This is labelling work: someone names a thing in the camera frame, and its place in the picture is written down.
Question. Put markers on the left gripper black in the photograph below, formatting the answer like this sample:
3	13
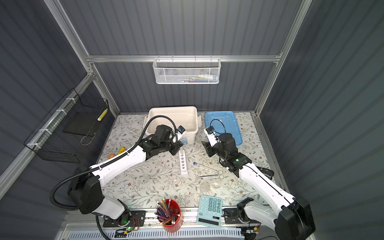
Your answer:
177	146

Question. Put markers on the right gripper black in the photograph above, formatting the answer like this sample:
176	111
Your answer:
208	148

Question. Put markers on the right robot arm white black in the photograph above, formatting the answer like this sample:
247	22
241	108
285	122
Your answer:
291	218

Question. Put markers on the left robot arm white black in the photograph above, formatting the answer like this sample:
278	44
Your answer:
86	184

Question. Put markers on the white test tube rack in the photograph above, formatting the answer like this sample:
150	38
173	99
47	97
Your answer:
183	162

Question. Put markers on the metal scissors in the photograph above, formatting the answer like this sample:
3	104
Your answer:
214	175

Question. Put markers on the blue plastic bin lid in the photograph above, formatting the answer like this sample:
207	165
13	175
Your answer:
224	122

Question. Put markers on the white plastic storage bin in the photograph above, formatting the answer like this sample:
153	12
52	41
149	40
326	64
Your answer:
187	117

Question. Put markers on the black stapler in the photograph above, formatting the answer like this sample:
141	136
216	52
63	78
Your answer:
267	172

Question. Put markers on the mint green calculator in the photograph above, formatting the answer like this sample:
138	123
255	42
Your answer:
210	211

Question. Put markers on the red pencil cup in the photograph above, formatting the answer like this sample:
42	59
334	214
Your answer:
169	215

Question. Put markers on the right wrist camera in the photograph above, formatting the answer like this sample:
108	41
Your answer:
211	135

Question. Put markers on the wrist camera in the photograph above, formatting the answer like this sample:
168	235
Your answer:
211	135
179	134

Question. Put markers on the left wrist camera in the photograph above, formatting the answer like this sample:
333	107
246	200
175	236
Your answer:
179	134

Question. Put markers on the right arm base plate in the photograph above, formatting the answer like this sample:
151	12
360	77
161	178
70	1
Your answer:
231	217

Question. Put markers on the white wire wall basket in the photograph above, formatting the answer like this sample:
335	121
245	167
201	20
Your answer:
191	72

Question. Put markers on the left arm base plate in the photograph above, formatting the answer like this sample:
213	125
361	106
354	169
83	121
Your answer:
133	219

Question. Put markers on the white slotted cable duct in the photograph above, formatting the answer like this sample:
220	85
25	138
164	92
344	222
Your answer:
182	234

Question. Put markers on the black wire side basket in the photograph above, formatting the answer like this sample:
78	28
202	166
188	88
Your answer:
71	134

